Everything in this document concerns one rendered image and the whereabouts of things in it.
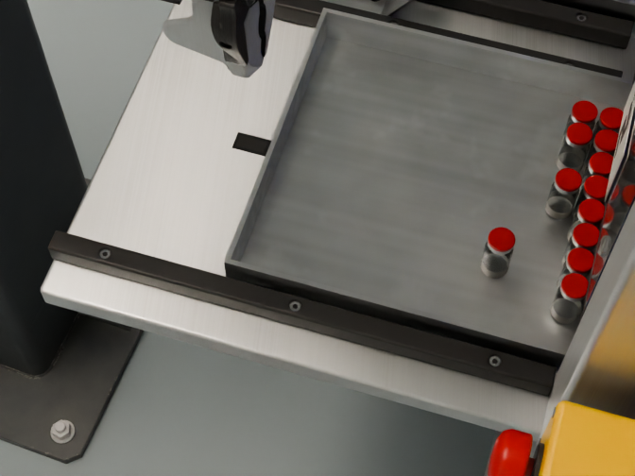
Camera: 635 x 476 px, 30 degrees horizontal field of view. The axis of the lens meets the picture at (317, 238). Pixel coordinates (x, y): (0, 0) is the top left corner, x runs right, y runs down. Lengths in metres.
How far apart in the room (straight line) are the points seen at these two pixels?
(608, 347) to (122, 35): 1.63
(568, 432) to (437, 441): 1.09
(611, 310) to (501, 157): 0.35
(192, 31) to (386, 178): 0.29
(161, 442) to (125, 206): 0.89
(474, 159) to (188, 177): 0.24
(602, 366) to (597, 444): 0.05
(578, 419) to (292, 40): 0.47
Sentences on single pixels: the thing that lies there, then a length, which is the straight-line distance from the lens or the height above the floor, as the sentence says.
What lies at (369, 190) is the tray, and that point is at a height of 0.88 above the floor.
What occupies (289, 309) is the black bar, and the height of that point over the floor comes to 0.90.
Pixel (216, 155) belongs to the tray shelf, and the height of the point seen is 0.88.
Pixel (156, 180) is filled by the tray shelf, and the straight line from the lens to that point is 0.99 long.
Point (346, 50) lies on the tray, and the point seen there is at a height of 0.88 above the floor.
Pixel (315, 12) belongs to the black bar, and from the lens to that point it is 1.06.
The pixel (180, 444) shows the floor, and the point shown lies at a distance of 1.82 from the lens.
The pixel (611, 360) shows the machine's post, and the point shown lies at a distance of 0.73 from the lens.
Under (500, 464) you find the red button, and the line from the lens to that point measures 0.74.
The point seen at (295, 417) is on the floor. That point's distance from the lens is 1.83.
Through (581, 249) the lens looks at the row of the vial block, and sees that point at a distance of 0.91.
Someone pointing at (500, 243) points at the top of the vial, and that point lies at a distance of 0.90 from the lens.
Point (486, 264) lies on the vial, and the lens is 0.93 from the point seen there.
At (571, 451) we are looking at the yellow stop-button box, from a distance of 0.73.
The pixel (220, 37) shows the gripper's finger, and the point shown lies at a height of 1.17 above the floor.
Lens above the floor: 1.71
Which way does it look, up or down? 61 degrees down
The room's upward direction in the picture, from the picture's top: straight up
